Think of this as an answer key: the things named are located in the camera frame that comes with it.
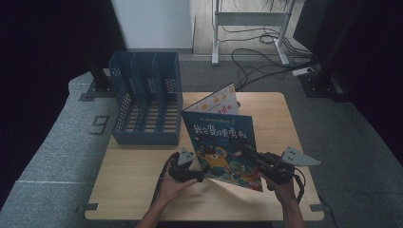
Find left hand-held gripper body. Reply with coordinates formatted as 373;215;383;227
166;146;204;183

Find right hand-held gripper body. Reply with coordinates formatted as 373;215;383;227
257;145;322;192

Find colourful children's picture book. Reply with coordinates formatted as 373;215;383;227
181;82;264;193

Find person's left hand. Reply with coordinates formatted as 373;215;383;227
157;170;200;207

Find person's right hand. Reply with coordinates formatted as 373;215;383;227
259;172;297;206

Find blue plastic file organizer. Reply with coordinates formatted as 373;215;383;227
107;50;184;147

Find white power strip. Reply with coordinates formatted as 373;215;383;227
291;66;316;78

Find black metal stand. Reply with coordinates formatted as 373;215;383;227
298;0;354;103
78;56;116;103

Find white panel board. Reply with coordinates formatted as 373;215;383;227
110;0;195;53

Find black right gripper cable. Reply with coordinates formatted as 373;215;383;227
292;166;307;204

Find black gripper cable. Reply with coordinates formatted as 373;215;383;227
150;154;176;207
292;166;307;204

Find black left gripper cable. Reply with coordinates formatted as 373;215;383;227
150;154;176;207

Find thin black floor cable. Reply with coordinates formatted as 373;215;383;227
317;193;340;228

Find long black floor cable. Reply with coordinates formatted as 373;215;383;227
229;47;317;93

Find tangled black floor cables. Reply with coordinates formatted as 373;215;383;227
218;24;313;59

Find white metal desk frame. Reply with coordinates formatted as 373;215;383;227
211;0;297;67

